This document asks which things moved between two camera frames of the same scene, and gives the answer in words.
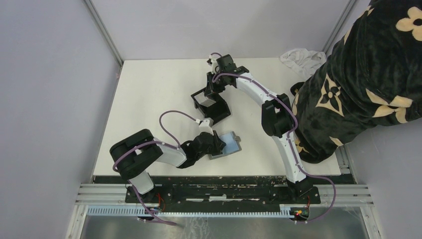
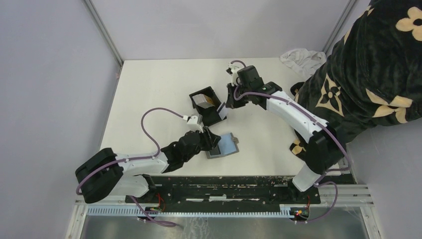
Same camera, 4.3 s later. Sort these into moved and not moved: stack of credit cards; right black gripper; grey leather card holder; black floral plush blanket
Moved: right black gripper
Not moved: stack of credit cards; grey leather card holder; black floral plush blanket
